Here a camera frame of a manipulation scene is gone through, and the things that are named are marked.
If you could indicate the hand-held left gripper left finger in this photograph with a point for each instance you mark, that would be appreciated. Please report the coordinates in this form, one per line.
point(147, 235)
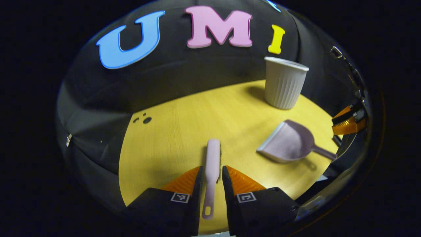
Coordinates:
point(197, 204)

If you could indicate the pink dustpan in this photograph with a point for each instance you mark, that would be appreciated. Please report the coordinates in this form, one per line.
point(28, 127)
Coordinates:
point(289, 141)

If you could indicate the black backdrop cloth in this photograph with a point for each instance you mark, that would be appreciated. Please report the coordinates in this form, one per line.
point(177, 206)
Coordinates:
point(181, 75)

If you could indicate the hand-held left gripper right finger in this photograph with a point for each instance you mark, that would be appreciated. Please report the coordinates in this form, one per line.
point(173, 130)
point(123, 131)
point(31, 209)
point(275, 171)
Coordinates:
point(230, 207)

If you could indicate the white ribbed garbage bin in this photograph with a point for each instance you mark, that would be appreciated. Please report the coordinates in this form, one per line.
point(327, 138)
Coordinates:
point(284, 85)

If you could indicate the small pink broom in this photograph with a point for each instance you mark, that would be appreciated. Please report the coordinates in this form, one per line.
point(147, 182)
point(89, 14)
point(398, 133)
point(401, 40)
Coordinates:
point(212, 161)

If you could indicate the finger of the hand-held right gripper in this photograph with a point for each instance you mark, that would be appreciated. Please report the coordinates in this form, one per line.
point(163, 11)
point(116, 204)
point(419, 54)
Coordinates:
point(345, 116)
point(348, 126)

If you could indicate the small white tag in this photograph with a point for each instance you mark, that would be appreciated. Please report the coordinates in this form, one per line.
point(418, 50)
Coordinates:
point(68, 140)

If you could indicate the black phone stand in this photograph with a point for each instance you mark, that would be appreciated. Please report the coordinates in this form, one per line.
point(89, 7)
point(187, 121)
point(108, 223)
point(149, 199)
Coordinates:
point(353, 74)

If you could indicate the yellow wooden desktop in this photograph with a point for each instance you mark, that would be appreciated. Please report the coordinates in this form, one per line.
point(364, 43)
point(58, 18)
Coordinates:
point(184, 131)

